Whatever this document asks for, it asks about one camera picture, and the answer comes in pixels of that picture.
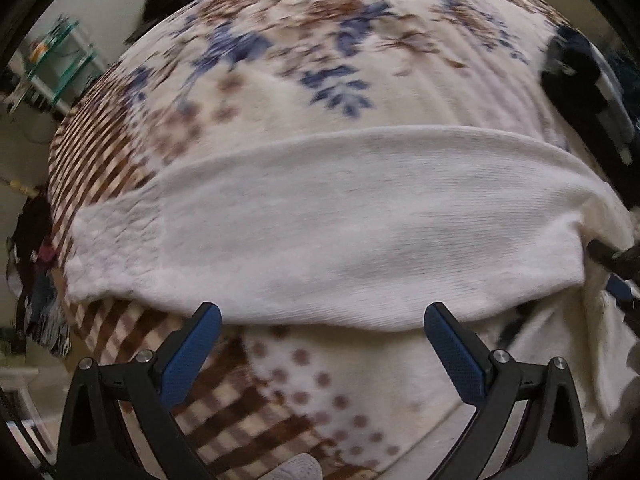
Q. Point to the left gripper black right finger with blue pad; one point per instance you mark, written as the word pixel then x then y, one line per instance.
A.
pixel 550 442

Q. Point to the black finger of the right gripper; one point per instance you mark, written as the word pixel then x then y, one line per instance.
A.
pixel 623 267

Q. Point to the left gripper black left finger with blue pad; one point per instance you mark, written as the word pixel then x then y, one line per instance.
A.
pixel 94 442

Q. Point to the white knit sweater with sequins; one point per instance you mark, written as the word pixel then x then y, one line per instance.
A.
pixel 325 251

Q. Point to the dark clothes pile on floor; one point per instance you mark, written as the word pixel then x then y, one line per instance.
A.
pixel 30 274

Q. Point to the white gloved hand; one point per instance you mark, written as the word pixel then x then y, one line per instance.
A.
pixel 300 467

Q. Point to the dark striped folded garment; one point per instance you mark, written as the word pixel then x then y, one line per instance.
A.
pixel 597 95

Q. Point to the green metal rack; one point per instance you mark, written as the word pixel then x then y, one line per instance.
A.
pixel 58 68

